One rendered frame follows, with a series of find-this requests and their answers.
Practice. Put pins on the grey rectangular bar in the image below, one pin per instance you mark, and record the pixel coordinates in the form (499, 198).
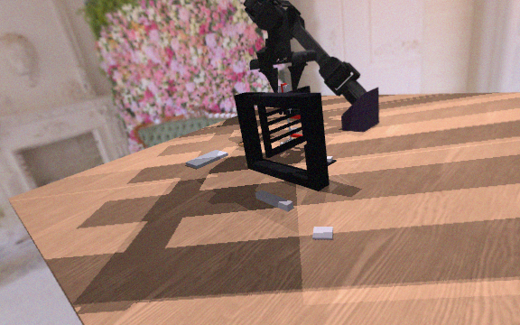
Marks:
(274, 200)

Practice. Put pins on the white flat square tile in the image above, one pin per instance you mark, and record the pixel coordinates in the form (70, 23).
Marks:
(322, 233)

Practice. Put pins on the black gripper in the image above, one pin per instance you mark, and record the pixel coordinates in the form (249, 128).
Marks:
(298, 60)

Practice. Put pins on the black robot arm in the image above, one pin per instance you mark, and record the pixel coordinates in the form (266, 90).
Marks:
(271, 16)

